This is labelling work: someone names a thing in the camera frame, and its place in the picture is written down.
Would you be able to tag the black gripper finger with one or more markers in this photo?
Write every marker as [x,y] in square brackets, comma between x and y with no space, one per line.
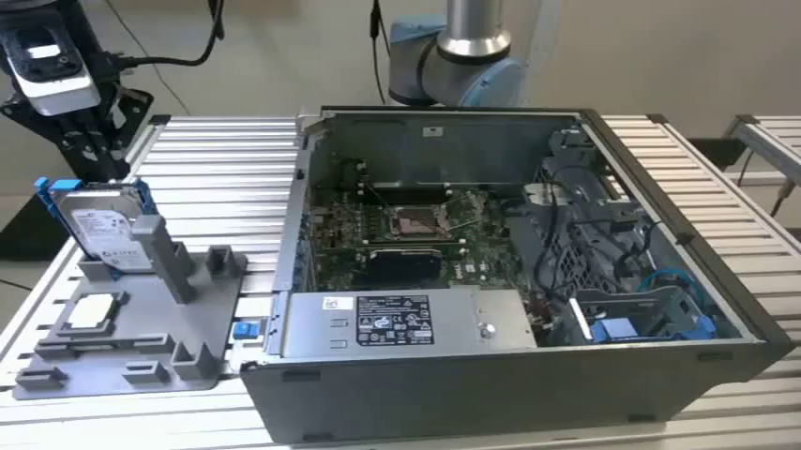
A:
[130,122]
[72,140]

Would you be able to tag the hard disk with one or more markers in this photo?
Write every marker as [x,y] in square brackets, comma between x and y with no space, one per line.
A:
[100,225]

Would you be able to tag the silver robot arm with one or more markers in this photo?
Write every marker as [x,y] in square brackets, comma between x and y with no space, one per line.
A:
[450,51]

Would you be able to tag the grey disk bay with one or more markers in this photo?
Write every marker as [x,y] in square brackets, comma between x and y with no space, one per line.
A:
[650,304]

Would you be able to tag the black stand with base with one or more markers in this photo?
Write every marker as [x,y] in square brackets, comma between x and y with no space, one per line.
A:
[30,229]

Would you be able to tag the silver CPU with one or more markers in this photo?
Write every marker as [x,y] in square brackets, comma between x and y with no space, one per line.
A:
[92,311]

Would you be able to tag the grey parts rack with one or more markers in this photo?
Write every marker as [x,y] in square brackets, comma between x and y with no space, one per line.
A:
[144,309]

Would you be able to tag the thin locking lever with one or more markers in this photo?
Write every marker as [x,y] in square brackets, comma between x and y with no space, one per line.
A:
[379,194]

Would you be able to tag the black RAM slot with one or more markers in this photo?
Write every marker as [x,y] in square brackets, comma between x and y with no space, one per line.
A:
[403,185]

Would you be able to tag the blue case latch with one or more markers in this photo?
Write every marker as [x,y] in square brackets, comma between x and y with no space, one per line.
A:
[243,330]

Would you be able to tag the white case sticker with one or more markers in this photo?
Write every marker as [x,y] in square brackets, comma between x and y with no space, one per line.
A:
[432,131]

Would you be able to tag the CPU socket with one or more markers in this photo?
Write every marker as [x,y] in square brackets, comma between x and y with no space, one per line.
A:
[417,222]

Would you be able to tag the green motherboard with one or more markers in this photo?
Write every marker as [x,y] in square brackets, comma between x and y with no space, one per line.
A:
[475,253]

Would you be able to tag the silver power supply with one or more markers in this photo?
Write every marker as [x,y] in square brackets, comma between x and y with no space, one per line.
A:
[450,323]

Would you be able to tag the grey metal drive cage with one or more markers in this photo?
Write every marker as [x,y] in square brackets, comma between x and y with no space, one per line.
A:
[587,215]

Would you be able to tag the open black PC case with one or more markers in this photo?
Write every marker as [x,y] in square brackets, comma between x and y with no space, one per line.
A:
[500,389]

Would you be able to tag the black box under table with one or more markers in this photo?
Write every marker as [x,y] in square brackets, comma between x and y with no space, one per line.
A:
[713,152]

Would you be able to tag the metal slat side table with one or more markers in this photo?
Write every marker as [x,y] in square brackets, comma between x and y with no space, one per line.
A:
[773,133]

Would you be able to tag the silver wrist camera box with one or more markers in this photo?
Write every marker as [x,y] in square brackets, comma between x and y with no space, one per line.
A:
[53,77]

